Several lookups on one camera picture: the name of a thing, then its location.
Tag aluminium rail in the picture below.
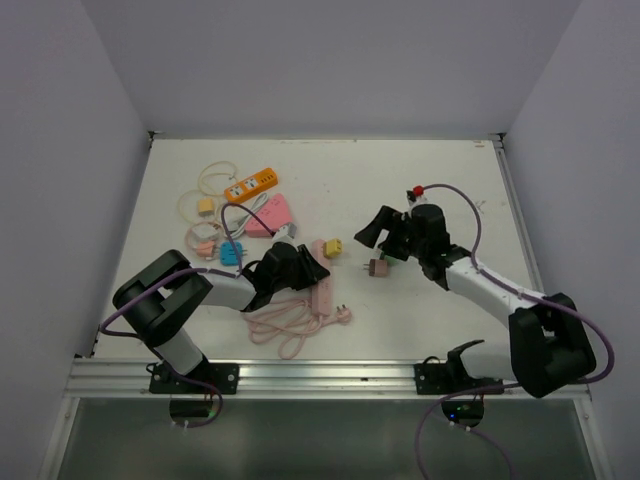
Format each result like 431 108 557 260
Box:
63 357 594 399
488 134 545 291

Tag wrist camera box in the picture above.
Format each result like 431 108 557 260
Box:
272 223 297 245
406 185 429 210

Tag aluminium right side rail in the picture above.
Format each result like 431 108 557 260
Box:
488 134 545 291

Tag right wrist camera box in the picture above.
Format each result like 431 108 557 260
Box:
406 185 429 210

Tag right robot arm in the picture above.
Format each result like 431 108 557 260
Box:
354 204 596 398

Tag long pink power strip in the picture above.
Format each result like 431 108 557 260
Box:
311 239 333 317

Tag pink triangular power strip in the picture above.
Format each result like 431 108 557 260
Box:
244 193 294 238

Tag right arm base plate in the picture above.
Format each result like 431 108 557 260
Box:
413 356 504 396

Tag orange power strip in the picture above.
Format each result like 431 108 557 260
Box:
224 168 278 204

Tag yellow plug block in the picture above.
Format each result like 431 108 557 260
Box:
323 238 343 259

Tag aluminium front rail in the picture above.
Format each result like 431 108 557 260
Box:
63 357 594 399

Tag yellow charging cable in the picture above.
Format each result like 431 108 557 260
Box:
177 160 239 226

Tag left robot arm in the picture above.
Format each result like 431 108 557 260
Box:
100 242 330 393

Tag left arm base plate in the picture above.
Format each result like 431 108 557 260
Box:
145 361 240 395

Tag white square adapter plug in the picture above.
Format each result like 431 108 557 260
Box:
191 222 219 242

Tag brown-pink plug block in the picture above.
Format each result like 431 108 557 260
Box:
364 258 389 278

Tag pink power strip cord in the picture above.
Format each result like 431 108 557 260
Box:
241 298 353 360

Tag blue square adapter plug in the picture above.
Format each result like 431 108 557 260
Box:
218 241 245 267

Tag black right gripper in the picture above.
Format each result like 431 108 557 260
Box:
355 205 427 262

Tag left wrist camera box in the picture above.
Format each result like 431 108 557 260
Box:
272 223 297 245

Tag pink charger plug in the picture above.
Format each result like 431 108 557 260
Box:
195 241 216 260

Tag pink charging cable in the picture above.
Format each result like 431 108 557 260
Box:
185 222 221 254

